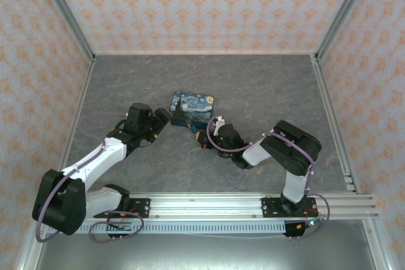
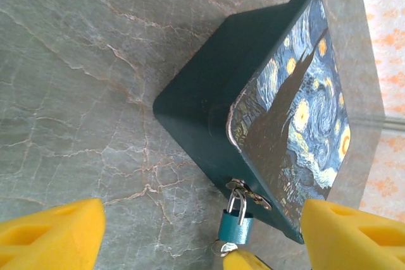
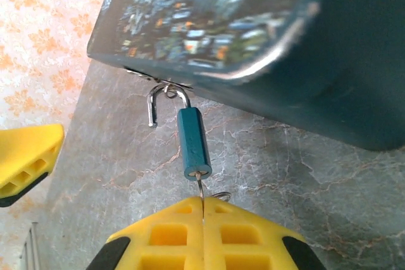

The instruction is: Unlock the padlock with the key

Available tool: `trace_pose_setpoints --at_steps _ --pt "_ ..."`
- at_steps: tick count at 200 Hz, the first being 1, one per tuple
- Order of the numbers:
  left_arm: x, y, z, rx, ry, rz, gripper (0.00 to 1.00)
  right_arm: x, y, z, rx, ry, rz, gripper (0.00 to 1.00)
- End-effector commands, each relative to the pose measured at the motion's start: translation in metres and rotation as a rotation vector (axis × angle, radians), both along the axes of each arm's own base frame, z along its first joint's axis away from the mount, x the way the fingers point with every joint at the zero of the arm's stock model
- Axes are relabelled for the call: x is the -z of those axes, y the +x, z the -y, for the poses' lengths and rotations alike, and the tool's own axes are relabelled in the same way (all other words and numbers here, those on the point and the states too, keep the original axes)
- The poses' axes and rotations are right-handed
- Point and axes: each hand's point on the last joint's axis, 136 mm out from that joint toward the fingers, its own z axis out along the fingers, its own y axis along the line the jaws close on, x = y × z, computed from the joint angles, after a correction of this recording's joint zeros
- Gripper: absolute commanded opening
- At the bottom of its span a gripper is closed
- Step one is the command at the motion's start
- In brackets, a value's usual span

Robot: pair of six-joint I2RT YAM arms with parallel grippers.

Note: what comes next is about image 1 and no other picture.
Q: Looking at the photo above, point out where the aluminium frame post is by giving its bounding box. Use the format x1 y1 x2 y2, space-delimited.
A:
32 0 97 63
315 0 378 63

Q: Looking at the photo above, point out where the aluminium mounting rail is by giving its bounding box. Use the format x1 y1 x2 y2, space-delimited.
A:
85 192 317 220

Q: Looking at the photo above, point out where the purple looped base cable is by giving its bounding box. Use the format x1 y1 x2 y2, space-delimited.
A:
88 209 145 243

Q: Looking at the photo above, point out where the small electronics board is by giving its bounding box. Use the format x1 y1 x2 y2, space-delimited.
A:
106 221 133 232
294 218 319 232

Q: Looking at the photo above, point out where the aluminium table side rail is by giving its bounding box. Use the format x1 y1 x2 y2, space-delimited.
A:
311 54 393 270
15 61 96 270

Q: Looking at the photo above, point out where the starry night print box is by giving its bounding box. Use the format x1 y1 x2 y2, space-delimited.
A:
170 91 218 132

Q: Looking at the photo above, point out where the white slotted cable duct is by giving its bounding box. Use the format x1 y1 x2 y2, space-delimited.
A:
77 221 287 235

